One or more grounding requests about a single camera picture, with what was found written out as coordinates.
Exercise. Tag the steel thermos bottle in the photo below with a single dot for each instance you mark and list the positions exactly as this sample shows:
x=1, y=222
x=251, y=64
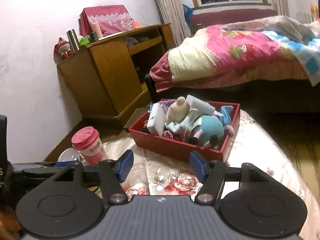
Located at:
x=73, y=40

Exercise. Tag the floral satin tablecloth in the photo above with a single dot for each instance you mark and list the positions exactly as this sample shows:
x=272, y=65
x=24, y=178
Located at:
x=268, y=198

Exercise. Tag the pink floral quilt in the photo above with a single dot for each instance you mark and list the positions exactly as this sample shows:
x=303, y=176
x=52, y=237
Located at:
x=272, y=48

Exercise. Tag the dark bed frame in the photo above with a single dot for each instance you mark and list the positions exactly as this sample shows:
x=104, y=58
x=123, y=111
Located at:
x=259, y=95

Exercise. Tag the white sponge block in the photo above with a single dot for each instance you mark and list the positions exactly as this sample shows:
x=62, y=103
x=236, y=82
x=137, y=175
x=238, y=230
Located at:
x=156, y=121
x=200, y=105

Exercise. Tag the red white doll figure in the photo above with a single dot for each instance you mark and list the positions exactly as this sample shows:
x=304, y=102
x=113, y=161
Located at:
x=63, y=48

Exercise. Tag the purple washcloth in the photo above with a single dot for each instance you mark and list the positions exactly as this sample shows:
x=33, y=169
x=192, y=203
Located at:
x=165, y=104

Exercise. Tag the blue surgical face mask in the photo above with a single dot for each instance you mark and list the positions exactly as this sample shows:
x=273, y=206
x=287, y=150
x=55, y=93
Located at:
x=224, y=115

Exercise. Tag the green plush toy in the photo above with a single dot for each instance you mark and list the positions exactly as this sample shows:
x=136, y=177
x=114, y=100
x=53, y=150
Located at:
x=84, y=40

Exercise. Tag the yellow toy on bed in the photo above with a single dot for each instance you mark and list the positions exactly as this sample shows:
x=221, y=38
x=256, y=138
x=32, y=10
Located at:
x=314, y=12

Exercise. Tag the clear glass jar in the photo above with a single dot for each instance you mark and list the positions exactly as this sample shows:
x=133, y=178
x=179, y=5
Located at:
x=70, y=155

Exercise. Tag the wooden desk cabinet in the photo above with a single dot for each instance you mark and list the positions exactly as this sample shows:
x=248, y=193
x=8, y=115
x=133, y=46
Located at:
x=107, y=78

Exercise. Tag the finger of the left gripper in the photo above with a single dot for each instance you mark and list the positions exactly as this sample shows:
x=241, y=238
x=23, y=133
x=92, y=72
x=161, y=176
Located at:
x=66, y=163

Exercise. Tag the pink cloth covered box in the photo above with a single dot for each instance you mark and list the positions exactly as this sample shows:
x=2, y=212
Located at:
x=111, y=19

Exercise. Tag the red rectangular box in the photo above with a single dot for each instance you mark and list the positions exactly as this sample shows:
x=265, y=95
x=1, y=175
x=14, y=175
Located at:
x=176, y=146

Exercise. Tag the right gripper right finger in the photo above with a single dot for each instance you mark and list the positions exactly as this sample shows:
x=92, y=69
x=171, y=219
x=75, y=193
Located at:
x=200, y=166

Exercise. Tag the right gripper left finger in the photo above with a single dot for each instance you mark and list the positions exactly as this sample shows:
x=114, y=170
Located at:
x=123, y=165

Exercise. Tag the beige curtain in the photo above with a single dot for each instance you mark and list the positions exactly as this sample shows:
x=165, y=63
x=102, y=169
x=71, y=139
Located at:
x=172, y=12

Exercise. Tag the white bear plush toy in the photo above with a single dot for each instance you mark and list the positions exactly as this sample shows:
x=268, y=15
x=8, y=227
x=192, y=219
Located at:
x=177, y=111

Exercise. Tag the pink lidded paper cup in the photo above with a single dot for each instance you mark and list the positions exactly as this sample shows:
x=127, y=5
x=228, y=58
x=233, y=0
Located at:
x=87, y=142

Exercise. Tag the pink cylinder bottle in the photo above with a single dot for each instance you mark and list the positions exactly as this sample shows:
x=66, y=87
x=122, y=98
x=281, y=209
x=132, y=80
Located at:
x=96, y=27

